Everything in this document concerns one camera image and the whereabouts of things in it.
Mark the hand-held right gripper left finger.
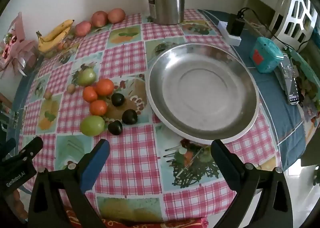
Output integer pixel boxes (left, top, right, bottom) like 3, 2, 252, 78
27, 139, 110, 228

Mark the pink checkered tablecloth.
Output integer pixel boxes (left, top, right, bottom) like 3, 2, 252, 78
19, 8, 283, 222

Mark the teal rimmed printed tray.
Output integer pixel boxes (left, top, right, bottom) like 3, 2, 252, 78
287, 49, 320, 128

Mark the teal tissue pack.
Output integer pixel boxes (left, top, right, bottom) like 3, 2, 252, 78
250, 37, 284, 74

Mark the person's left hand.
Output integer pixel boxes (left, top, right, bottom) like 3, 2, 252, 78
11, 188, 28, 221

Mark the orange tangerine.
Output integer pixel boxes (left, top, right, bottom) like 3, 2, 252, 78
89, 100, 108, 116
96, 78, 115, 96
82, 86, 98, 103

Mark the white power strip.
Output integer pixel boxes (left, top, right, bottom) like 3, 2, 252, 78
218, 21, 242, 46

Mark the black smartphone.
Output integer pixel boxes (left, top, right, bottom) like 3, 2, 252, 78
279, 62, 300, 105

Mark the white plastic chair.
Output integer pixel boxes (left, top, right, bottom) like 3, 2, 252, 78
274, 0, 317, 50

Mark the black charger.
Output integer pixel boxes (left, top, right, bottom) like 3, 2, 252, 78
227, 13, 247, 37

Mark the blue cloth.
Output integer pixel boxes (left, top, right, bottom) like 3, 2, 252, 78
200, 9, 307, 171

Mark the yellow banana bunch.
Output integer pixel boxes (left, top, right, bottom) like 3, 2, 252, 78
36, 19, 75, 52

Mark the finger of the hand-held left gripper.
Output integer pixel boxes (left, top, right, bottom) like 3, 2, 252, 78
0, 139, 17, 161
18, 136, 43, 166

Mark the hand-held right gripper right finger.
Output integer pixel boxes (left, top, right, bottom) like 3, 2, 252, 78
211, 139, 293, 228

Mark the pink flower bouquet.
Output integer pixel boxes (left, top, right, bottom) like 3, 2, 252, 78
0, 12, 40, 79

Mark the round steel plate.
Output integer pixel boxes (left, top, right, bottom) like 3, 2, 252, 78
145, 43, 260, 145

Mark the dark plum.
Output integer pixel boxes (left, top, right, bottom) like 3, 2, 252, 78
122, 109, 138, 125
111, 93, 125, 107
107, 120, 123, 135

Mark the clear plastic bag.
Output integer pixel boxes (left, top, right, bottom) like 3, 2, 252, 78
44, 34, 80, 59

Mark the green mango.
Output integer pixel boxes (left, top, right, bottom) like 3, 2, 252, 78
80, 115, 105, 136
77, 68, 97, 87

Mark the black cable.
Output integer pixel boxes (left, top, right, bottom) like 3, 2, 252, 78
237, 7, 309, 52

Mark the red apple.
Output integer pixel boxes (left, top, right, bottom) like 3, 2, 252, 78
107, 8, 126, 24
91, 11, 109, 28
74, 21, 92, 37

